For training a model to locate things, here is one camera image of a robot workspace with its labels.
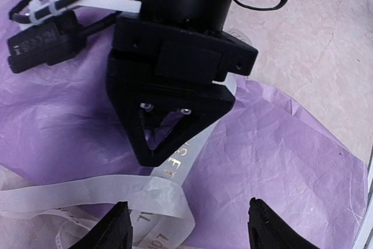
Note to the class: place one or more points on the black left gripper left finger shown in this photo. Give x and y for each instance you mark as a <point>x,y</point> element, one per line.
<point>113,231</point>

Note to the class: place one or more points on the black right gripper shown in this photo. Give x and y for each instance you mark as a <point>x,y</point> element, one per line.
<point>159,114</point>

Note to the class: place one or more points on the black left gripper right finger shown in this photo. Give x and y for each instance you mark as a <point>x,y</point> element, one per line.
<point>267,229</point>

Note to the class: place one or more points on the cream printed ribbon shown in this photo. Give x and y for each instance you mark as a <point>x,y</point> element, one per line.
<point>145,190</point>

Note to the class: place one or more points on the purple wrapping paper sheet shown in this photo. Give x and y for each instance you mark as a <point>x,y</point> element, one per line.
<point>299,136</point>

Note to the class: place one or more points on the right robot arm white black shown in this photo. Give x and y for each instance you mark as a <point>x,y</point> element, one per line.
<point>202,16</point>

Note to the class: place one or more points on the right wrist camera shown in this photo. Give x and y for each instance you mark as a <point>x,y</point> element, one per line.
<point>56,40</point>

